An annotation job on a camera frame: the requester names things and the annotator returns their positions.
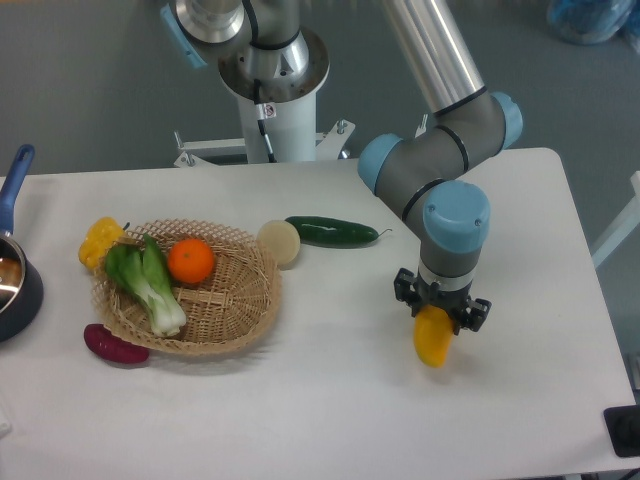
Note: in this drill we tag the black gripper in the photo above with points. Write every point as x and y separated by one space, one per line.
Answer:
467 313

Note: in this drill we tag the yellow mango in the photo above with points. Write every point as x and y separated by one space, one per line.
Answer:
433 332

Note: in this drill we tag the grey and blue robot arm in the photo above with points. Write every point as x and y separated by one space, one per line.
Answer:
418 179

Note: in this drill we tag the green cucumber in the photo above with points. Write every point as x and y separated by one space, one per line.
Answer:
330 232

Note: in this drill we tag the woven wicker basket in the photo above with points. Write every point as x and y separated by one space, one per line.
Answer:
228 311

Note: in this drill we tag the black device at edge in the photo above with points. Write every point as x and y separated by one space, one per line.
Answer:
623 428

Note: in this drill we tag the orange fruit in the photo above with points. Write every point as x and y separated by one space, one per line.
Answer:
191 261

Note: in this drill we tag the green bok choy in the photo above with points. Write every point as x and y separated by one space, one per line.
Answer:
143 273

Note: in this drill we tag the blue plastic bag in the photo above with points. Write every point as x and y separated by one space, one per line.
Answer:
590 23

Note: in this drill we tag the purple sweet potato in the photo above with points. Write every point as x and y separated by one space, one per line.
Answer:
108 347

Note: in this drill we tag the yellow bell pepper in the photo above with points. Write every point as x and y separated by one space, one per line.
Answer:
98 240

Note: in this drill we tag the dark blue saucepan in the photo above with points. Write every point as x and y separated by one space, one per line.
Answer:
22 290

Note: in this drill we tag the white frame at right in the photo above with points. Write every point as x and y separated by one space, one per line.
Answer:
619 229

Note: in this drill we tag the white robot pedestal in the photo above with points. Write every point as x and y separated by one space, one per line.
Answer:
276 90

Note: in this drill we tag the white metal base frame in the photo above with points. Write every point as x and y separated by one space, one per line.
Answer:
330 145

